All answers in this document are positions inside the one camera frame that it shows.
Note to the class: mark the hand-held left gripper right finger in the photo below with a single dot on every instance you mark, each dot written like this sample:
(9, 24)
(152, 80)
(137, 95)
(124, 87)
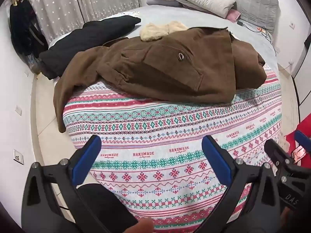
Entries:
(216, 160)

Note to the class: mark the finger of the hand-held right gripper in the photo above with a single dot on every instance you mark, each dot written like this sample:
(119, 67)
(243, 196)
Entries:
(302, 139)
(275, 151)

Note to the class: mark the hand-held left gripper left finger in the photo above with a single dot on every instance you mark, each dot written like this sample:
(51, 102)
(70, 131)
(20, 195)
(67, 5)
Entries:
(90, 155)

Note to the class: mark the brown fleece-lined coat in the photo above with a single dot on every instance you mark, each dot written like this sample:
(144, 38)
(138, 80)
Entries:
(170, 72)

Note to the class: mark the person's right hand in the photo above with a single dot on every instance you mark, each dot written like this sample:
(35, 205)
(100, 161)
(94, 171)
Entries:
(287, 219)

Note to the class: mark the person's left hand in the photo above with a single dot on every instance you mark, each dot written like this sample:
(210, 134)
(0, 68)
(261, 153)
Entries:
(143, 225)

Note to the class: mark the smartphone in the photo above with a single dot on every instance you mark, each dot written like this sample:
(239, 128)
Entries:
(299, 154)

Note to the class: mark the red stool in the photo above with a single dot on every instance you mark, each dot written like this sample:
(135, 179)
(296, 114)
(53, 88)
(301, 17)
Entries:
(303, 123)

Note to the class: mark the person's black trouser leg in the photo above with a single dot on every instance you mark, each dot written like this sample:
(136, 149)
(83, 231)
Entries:
(104, 206)

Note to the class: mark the patterned knit blanket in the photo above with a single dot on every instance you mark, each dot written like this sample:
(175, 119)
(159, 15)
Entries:
(158, 136)

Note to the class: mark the black padded jacket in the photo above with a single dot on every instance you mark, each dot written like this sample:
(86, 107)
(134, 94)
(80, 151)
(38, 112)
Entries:
(80, 41)

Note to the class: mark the small orange device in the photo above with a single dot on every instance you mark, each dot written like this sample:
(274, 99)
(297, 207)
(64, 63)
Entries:
(261, 29)

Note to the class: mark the grey quilted headboard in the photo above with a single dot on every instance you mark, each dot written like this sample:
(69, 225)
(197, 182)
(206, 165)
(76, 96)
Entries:
(260, 7)

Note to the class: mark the pink pillow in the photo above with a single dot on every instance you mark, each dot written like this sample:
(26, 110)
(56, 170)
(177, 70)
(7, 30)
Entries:
(232, 14)

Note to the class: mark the star-patterned curtain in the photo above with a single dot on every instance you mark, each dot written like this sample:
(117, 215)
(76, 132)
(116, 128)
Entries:
(73, 0)

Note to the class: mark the grey folded pillow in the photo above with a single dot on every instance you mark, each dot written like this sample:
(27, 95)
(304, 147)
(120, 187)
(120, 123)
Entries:
(160, 2)

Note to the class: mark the white wall switch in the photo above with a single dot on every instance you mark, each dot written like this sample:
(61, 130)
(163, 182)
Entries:
(19, 156)

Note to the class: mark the black wall-mounted object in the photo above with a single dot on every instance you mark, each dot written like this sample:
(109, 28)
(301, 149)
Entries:
(308, 42)

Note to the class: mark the black bag on wall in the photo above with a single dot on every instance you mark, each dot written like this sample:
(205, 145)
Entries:
(21, 29)

